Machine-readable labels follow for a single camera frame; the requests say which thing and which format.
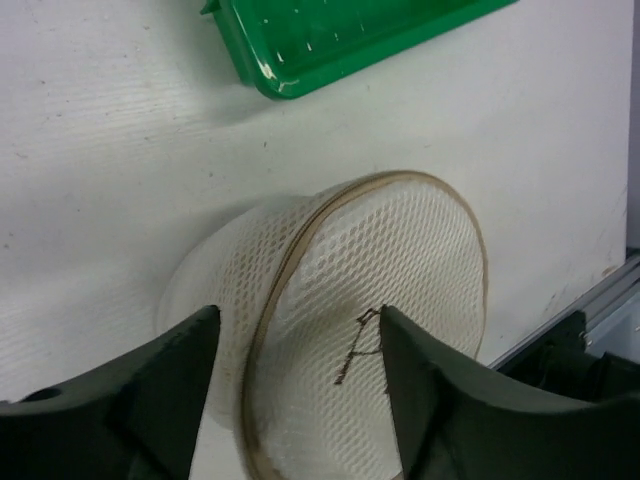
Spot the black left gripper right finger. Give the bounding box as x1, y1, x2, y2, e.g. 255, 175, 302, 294
380, 306, 639, 479

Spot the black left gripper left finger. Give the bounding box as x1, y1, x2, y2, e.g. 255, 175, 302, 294
1, 306, 220, 479

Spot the white mesh laundry bag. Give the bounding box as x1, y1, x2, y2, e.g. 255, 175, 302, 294
156, 171, 488, 479

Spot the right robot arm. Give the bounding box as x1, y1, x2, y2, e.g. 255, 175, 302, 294
497, 310, 639, 402

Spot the green plastic tray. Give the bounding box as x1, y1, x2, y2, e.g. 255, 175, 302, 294
200, 0, 513, 100

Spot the aluminium mounting rail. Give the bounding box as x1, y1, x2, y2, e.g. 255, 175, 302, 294
489, 248, 639, 373

